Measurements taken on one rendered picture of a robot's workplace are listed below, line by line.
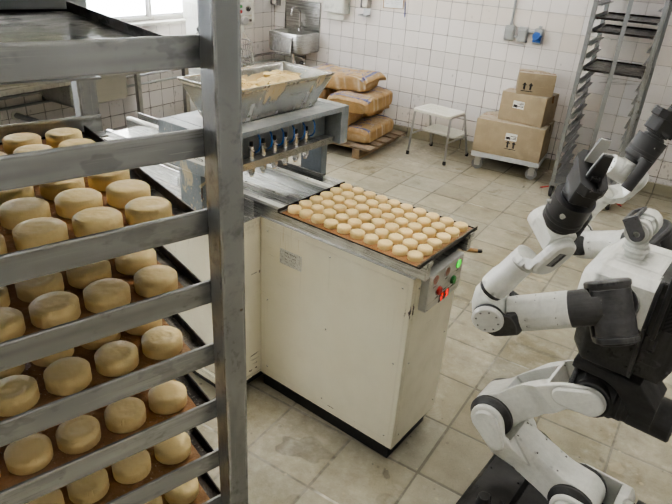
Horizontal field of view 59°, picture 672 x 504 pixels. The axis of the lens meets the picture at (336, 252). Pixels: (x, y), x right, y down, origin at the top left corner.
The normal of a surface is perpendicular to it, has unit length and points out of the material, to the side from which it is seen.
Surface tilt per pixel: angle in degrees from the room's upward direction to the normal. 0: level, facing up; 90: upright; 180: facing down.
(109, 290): 0
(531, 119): 93
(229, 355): 90
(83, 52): 90
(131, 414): 0
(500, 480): 0
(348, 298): 90
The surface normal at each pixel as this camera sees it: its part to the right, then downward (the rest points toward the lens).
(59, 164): 0.62, 0.40
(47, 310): 0.06, -0.88
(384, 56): -0.54, 0.36
